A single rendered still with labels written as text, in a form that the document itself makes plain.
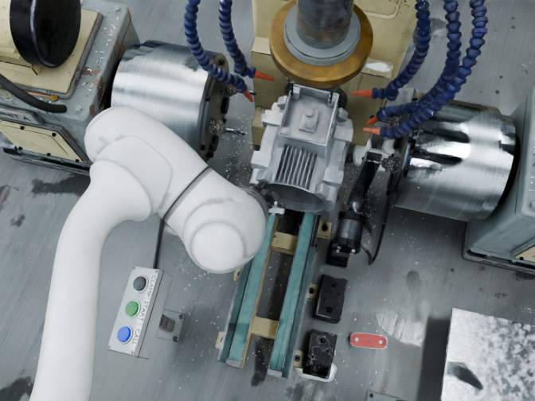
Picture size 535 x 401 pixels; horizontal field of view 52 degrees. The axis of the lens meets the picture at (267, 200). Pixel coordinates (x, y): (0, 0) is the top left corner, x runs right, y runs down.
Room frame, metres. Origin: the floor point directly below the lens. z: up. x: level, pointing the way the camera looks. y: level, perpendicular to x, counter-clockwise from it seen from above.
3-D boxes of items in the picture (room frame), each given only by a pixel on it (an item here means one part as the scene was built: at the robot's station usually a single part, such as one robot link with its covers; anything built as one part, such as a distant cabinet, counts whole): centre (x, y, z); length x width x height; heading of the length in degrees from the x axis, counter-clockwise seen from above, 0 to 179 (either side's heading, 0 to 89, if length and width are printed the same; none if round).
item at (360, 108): (0.68, -0.14, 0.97); 0.30 x 0.11 x 0.34; 74
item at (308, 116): (0.52, -0.09, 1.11); 0.12 x 0.11 x 0.07; 163
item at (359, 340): (0.09, -0.22, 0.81); 0.09 x 0.03 x 0.02; 81
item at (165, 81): (0.63, 0.24, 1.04); 0.37 x 0.25 x 0.25; 74
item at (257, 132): (0.63, -0.01, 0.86); 0.07 x 0.06 x 0.12; 74
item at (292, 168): (0.48, -0.08, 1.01); 0.20 x 0.19 x 0.19; 163
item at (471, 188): (0.44, -0.41, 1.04); 0.41 x 0.25 x 0.25; 74
